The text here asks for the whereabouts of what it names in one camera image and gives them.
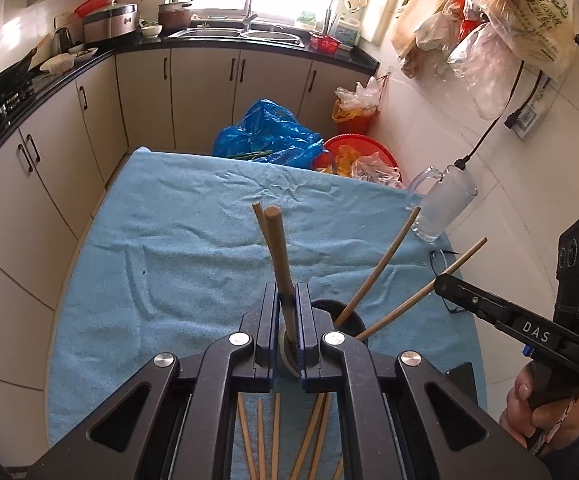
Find brown cooking pot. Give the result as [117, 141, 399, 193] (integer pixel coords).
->
[158, 1, 193, 32]

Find beige lower cabinets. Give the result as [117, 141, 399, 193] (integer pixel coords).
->
[0, 45, 370, 461]

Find long black power cable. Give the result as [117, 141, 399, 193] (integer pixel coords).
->
[453, 60, 525, 171]

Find clear crumpled plastic bag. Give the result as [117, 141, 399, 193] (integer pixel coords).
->
[352, 152, 403, 188]

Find steel double sink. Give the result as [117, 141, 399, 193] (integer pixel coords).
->
[169, 27, 303, 43]

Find blue towel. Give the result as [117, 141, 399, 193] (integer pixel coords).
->
[46, 146, 487, 480]

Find orange plastic bag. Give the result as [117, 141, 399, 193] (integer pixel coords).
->
[319, 146, 357, 176]

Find white detergent jug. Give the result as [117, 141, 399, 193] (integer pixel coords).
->
[337, 12, 363, 48]

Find blue plastic bag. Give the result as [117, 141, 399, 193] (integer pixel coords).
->
[212, 99, 326, 170]

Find large hanging printed bag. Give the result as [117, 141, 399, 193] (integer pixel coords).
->
[469, 0, 579, 78]

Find brown hanging bag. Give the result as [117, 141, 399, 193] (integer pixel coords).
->
[389, 0, 463, 78]

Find black frying pan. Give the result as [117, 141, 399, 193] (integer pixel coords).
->
[0, 47, 40, 101]

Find long wooden chopstick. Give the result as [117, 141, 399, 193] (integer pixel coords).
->
[333, 206, 421, 330]
[355, 237, 489, 342]
[252, 202, 282, 291]
[263, 206, 297, 361]

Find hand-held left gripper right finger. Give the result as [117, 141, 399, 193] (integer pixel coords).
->
[296, 282, 553, 480]

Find clear hanging plastic bag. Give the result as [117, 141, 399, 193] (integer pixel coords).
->
[447, 22, 520, 121]

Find black countertop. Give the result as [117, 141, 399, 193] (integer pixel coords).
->
[0, 35, 380, 171]

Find small red basket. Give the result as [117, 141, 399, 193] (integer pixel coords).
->
[309, 31, 343, 53]

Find glass beer mug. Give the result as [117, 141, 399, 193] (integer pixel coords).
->
[408, 165, 479, 242]

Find person's right hand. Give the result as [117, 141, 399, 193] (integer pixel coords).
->
[499, 361, 579, 457]

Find white bowl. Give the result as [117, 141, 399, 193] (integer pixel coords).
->
[39, 54, 76, 73]

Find short black power cable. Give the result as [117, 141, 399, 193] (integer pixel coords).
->
[504, 67, 545, 128]

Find grey chopstick holder cup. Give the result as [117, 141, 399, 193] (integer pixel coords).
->
[275, 299, 367, 380]

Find red hanging bag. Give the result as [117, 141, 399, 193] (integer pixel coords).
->
[444, 0, 490, 36]

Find silver rice cooker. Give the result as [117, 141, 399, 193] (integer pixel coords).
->
[83, 3, 139, 43]

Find red plastic basket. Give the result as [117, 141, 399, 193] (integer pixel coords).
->
[314, 133, 401, 188]

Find orange trash bin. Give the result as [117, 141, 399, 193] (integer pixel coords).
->
[332, 100, 377, 136]

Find bunch of wooden chopsticks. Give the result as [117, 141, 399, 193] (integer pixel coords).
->
[236, 392, 345, 480]

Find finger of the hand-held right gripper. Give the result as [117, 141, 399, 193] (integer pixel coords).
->
[433, 273, 520, 342]

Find steel faucet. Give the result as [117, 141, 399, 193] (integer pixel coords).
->
[242, 0, 260, 31]

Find white plastic bag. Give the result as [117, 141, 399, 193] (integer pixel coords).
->
[336, 76, 383, 111]

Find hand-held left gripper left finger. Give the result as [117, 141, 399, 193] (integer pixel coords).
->
[24, 282, 280, 480]

